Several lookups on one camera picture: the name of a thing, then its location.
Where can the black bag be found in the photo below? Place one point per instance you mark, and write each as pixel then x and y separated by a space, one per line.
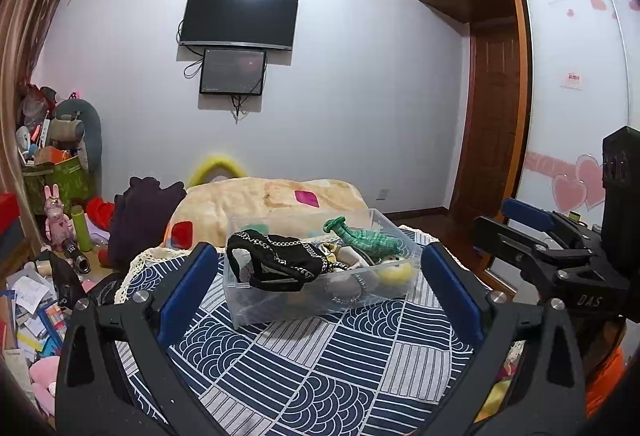
pixel 65 281

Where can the pile of toys and bottles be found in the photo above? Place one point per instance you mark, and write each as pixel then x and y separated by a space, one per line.
pixel 37 126

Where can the green bottle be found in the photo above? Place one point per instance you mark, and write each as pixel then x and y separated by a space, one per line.
pixel 81 228

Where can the red box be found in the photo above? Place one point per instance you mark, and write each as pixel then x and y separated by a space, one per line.
pixel 7 211

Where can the brown wooden door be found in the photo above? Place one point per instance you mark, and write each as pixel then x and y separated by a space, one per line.
pixel 492 116

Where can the white cloth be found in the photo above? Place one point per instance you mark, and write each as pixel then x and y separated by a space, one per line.
pixel 350 257

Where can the clear plastic storage box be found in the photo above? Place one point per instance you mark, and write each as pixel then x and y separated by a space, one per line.
pixel 280 306

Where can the pink rabbit toy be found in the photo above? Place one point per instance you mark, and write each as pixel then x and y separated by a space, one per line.
pixel 56 221

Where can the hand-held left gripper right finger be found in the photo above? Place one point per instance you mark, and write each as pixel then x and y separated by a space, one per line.
pixel 450 291

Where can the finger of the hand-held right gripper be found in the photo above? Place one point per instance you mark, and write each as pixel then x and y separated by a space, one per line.
pixel 527 213
pixel 505 241

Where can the wooden wardrobe with white doors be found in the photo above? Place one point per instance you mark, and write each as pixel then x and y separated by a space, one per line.
pixel 565 41

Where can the red cloth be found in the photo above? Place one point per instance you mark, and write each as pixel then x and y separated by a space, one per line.
pixel 100 213

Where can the large black wall television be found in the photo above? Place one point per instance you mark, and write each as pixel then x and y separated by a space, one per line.
pixel 237 16

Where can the green knitted cloth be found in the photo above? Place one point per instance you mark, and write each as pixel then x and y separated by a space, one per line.
pixel 370 241

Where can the striped brown curtain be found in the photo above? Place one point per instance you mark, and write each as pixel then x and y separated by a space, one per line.
pixel 20 41

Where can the grey plush toy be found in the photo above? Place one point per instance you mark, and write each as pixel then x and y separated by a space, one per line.
pixel 75 126

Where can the pile of papers and boxes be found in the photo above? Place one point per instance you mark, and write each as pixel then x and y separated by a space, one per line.
pixel 30 311

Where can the beige patterned pillow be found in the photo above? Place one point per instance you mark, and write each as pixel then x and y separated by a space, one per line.
pixel 250 201

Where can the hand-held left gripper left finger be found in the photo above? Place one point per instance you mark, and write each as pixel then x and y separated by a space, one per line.
pixel 187 286

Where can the small black wall monitor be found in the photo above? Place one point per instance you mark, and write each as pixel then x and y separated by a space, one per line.
pixel 232 71

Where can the yellow soft ball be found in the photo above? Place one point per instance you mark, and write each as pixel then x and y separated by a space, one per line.
pixel 395 272

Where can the green storage box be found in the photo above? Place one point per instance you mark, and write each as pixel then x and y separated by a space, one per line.
pixel 60 186

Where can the black flashlight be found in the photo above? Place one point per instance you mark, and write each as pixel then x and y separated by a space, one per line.
pixel 76 256

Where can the blue white patterned bed cover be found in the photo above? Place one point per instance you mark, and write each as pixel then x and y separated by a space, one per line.
pixel 300 366

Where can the dark purple clothing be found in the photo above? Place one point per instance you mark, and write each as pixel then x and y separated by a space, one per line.
pixel 140 216

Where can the floral patterned cloth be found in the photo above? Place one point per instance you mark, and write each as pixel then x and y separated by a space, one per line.
pixel 330 252

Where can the pink plush toy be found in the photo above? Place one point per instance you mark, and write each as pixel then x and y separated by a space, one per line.
pixel 42 381

